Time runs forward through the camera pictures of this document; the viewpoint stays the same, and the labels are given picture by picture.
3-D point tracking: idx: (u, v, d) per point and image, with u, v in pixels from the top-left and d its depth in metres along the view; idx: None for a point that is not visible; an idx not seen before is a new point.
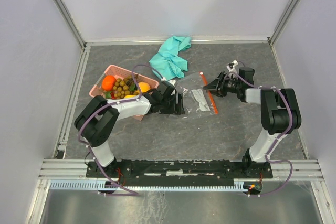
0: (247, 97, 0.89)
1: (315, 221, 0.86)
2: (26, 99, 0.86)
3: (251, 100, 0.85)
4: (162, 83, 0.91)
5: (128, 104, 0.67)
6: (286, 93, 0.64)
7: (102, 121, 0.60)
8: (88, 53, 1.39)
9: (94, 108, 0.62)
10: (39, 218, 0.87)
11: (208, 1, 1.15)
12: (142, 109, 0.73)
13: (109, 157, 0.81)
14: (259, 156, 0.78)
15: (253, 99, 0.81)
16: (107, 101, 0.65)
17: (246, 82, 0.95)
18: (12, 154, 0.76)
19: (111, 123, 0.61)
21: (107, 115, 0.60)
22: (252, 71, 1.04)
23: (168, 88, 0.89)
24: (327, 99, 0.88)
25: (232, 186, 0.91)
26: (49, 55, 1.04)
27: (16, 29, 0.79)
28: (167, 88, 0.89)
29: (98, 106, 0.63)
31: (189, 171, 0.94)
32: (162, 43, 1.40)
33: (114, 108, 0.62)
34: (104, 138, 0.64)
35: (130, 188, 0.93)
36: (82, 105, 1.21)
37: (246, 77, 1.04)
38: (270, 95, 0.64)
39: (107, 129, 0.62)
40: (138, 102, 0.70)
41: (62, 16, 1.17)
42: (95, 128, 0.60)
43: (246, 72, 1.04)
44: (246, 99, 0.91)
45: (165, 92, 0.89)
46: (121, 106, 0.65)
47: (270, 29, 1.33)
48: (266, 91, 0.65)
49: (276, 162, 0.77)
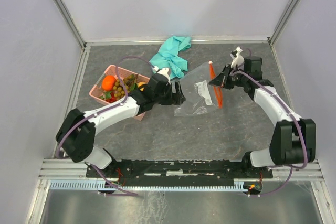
0: (256, 94, 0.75)
1: (315, 221, 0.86)
2: (26, 99, 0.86)
3: (260, 102, 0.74)
4: (153, 77, 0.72)
5: (109, 112, 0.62)
6: (306, 127, 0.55)
7: (79, 138, 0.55)
8: (88, 53, 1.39)
9: (71, 124, 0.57)
10: (39, 218, 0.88)
11: (208, 1, 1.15)
12: (130, 113, 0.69)
13: (105, 159, 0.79)
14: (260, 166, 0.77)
15: (262, 105, 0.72)
16: (84, 114, 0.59)
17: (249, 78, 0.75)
18: (12, 154, 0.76)
19: (89, 138, 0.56)
21: (84, 130, 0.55)
22: (259, 60, 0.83)
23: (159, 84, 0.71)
24: (327, 98, 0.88)
25: (232, 186, 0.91)
26: (49, 55, 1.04)
27: (16, 29, 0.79)
28: (158, 83, 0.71)
29: (75, 120, 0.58)
31: (189, 171, 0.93)
32: (162, 44, 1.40)
33: (90, 123, 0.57)
34: (86, 152, 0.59)
35: (125, 188, 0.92)
36: (82, 105, 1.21)
37: (252, 70, 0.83)
38: (289, 134, 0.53)
39: (86, 144, 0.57)
40: (124, 106, 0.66)
41: (62, 16, 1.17)
42: (74, 145, 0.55)
43: (253, 62, 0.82)
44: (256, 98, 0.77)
45: (156, 88, 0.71)
46: (98, 117, 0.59)
47: (270, 29, 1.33)
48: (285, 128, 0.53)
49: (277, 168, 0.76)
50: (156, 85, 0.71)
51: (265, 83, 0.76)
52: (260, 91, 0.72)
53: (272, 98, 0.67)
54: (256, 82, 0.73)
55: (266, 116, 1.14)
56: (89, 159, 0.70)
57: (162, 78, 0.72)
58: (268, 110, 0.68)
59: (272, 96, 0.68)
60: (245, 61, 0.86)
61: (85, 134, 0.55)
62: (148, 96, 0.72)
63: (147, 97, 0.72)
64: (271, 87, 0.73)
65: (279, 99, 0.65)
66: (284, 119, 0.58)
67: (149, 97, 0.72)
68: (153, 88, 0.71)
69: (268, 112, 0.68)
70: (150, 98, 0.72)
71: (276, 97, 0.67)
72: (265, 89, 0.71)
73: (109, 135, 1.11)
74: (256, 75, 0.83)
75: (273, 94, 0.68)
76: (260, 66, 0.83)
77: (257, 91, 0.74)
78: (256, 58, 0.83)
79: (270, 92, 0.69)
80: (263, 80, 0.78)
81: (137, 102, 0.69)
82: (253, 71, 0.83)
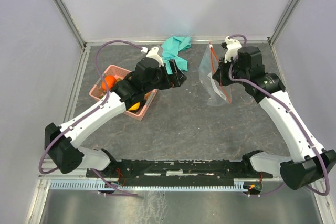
0: (266, 103, 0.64)
1: (315, 221, 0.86)
2: (26, 99, 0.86)
3: (268, 111, 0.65)
4: (138, 64, 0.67)
5: (86, 120, 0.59)
6: (329, 162, 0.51)
7: (59, 154, 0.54)
8: (88, 53, 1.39)
9: (50, 139, 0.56)
10: (39, 218, 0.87)
11: (208, 1, 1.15)
12: (115, 112, 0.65)
13: (103, 161, 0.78)
14: (260, 169, 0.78)
15: (270, 113, 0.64)
16: (61, 128, 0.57)
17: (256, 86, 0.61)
18: (12, 154, 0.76)
19: (70, 153, 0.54)
21: (62, 147, 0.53)
22: (258, 52, 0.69)
23: (147, 71, 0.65)
24: (327, 98, 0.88)
25: (233, 186, 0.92)
26: (49, 55, 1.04)
27: (16, 29, 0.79)
28: (144, 72, 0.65)
29: (54, 134, 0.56)
31: (189, 171, 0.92)
32: (162, 43, 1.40)
33: (66, 138, 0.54)
34: (76, 162, 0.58)
35: (123, 188, 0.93)
36: (82, 105, 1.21)
37: (253, 65, 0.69)
38: (311, 173, 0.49)
39: (71, 157, 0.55)
40: (105, 107, 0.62)
41: (62, 16, 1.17)
42: (57, 159, 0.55)
43: (252, 55, 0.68)
44: (263, 104, 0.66)
45: (143, 78, 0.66)
46: (75, 129, 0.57)
47: (270, 29, 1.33)
48: (309, 169, 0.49)
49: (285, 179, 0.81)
50: (143, 73, 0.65)
51: (277, 86, 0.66)
52: (271, 102, 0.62)
53: (289, 115, 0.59)
54: (265, 92, 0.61)
55: (266, 116, 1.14)
56: (85, 163, 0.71)
57: (149, 64, 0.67)
58: (282, 128, 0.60)
59: (287, 112, 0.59)
60: (241, 55, 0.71)
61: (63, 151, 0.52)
62: (137, 87, 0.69)
63: (136, 88, 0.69)
64: (283, 93, 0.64)
65: (297, 119, 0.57)
66: (307, 156, 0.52)
67: (138, 87, 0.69)
68: (140, 77, 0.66)
69: (281, 129, 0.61)
70: (139, 87, 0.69)
71: (293, 115, 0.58)
72: (278, 102, 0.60)
73: (109, 135, 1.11)
74: (258, 71, 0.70)
75: (289, 110, 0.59)
76: (261, 61, 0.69)
77: (268, 101, 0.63)
78: (253, 50, 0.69)
79: (286, 108, 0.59)
80: (270, 75, 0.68)
81: (121, 97, 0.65)
82: (253, 66, 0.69)
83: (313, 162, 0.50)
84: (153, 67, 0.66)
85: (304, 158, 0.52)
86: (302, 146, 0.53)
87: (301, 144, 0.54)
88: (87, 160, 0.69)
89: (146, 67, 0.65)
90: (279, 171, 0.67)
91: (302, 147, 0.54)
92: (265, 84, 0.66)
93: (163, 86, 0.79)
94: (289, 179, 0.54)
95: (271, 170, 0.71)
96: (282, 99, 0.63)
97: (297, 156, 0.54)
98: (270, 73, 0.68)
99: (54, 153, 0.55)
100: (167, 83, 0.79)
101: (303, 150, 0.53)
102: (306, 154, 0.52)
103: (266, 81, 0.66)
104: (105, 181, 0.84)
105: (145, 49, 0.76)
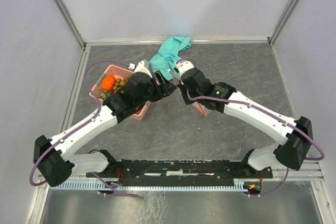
0: (229, 109, 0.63)
1: (315, 221, 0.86)
2: (26, 99, 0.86)
3: (233, 115, 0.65)
4: (131, 78, 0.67)
5: (77, 133, 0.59)
6: (306, 128, 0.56)
7: (48, 168, 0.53)
8: (88, 53, 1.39)
9: (40, 153, 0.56)
10: (39, 218, 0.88)
11: (208, 1, 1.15)
12: (106, 125, 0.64)
13: (102, 163, 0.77)
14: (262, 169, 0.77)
15: (234, 114, 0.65)
16: (51, 141, 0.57)
17: (214, 98, 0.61)
18: (12, 154, 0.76)
19: (60, 165, 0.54)
21: (51, 161, 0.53)
22: (197, 71, 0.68)
23: (138, 85, 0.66)
24: (327, 99, 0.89)
25: (232, 186, 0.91)
26: (49, 55, 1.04)
27: (16, 29, 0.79)
28: (136, 86, 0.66)
29: (44, 147, 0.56)
31: (189, 171, 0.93)
32: (162, 43, 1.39)
33: (56, 151, 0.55)
34: (65, 175, 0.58)
35: (123, 188, 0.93)
36: (82, 105, 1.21)
37: (200, 84, 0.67)
38: (300, 146, 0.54)
39: (60, 170, 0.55)
40: (96, 120, 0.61)
41: (62, 16, 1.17)
42: (45, 173, 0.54)
43: (195, 76, 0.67)
44: (228, 112, 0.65)
45: (135, 93, 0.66)
46: (66, 143, 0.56)
47: (270, 29, 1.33)
48: (296, 145, 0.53)
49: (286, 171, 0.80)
50: (135, 87, 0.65)
51: (229, 91, 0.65)
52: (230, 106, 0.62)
53: (251, 108, 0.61)
54: (223, 100, 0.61)
55: None
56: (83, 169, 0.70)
57: (141, 78, 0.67)
58: (252, 122, 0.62)
59: (249, 107, 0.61)
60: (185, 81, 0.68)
61: (53, 163, 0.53)
62: (129, 101, 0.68)
63: (128, 102, 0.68)
64: (236, 93, 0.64)
65: (259, 107, 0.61)
66: (289, 134, 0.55)
67: (130, 102, 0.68)
68: (132, 91, 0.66)
69: (252, 123, 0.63)
70: (132, 102, 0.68)
71: (254, 106, 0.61)
72: (237, 103, 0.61)
73: (109, 135, 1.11)
74: (206, 87, 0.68)
75: (249, 105, 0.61)
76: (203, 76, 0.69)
77: (229, 107, 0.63)
78: (191, 72, 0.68)
79: (246, 104, 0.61)
80: (218, 84, 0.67)
81: (113, 111, 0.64)
82: (201, 85, 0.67)
83: (295, 138, 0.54)
84: (145, 81, 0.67)
85: (286, 137, 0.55)
86: (279, 127, 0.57)
87: (276, 127, 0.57)
88: (82, 167, 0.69)
89: (138, 82, 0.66)
90: (276, 160, 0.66)
91: (279, 128, 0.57)
92: (219, 94, 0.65)
93: (155, 97, 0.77)
94: (290, 163, 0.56)
95: (271, 161, 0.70)
96: (238, 99, 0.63)
97: (280, 138, 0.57)
98: (218, 82, 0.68)
99: (42, 166, 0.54)
100: (159, 94, 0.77)
101: (282, 131, 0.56)
102: (286, 132, 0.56)
103: (218, 91, 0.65)
104: (104, 181, 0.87)
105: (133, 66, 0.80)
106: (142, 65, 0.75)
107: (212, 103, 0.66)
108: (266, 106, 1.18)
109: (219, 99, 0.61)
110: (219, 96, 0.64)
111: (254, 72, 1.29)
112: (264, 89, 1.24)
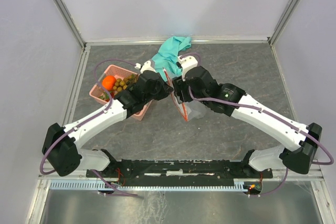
0: (238, 113, 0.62)
1: (315, 221, 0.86)
2: (27, 99, 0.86)
3: (241, 118, 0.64)
4: (141, 75, 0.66)
5: (90, 123, 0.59)
6: (318, 135, 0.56)
7: (60, 155, 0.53)
8: (88, 53, 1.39)
9: (51, 140, 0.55)
10: (39, 218, 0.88)
11: (207, 1, 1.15)
12: (117, 118, 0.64)
13: (103, 161, 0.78)
14: (261, 168, 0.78)
15: (244, 118, 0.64)
16: (64, 129, 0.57)
17: (221, 100, 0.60)
18: (12, 154, 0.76)
19: (72, 152, 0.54)
21: (65, 147, 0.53)
22: (204, 71, 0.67)
23: (149, 82, 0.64)
24: (327, 100, 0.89)
25: (233, 186, 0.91)
26: (49, 54, 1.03)
27: (16, 29, 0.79)
28: (147, 83, 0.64)
29: (56, 135, 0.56)
31: (189, 171, 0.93)
32: (162, 43, 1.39)
33: (70, 138, 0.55)
34: (74, 165, 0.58)
35: (123, 188, 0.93)
36: (82, 105, 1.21)
37: (207, 84, 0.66)
38: (313, 155, 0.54)
39: (71, 159, 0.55)
40: (108, 113, 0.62)
41: (62, 16, 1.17)
42: (55, 162, 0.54)
43: (202, 77, 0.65)
44: (234, 115, 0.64)
45: (145, 88, 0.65)
46: (79, 130, 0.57)
47: (270, 29, 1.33)
48: (309, 154, 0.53)
49: (286, 171, 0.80)
50: (144, 84, 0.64)
51: (238, 93, 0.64)
52: (240, 111, 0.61)
53: (262, 114, 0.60)
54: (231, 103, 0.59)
55: None
56: (85, 164, 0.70)
57: (151, 75, 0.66)
58: (264, 128, 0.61)
59: (260, 112, 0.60)
60: (192, 82, 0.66)
61: (66, 151, 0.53)
62: (138, 96, 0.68)
63: (137, 98, 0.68)
64: (245, 97, 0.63)
65: (271, 113, 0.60)
66: (301, 141, 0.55)
67: (139, 97, 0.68)
68: (141, 88, 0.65)
69: (263, 128, 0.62)
70: (140, 97, 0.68)
71: (266, 112, 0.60)
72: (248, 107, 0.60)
73: (109, 135, 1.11)
74: (213, 88, 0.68)
75: (261, 110, 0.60)
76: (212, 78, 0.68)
77: (238, 110, 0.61)
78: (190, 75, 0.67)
79: (258, 109, 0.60)
80: (226, 85, 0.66)
81: (123, 105, 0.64)
82: (208, 86, 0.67)
83: (308, 146, 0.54)
84: (157, 77, 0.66)
85: (300, 145, 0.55)
86: (292, 135, 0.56)
87: (289, 134, 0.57)
88: (84, 164, 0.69)
89: (148, 78, 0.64)
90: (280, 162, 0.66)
91: (292, 136, 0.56)
92: (228, 97, 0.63)
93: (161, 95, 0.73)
94: (298, 168, 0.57)
95: (271, 161, 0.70)
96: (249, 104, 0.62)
97: (292, 145, 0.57)
98: (225, 84, 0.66)
99: (53, 154, 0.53)
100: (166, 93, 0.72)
101: (295, 138, 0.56)
102: (299, 140, 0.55)
103: (227, 93, 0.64)
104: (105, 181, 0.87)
105: (139, 64, 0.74)
106: (149, 64, 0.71)
107: (219, 106, 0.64)
108: (266, 106, 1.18)
109: (229, 103, 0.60)
110: (228, 100, 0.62)
111: (254, 72, 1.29)
112: (264, 89, 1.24)
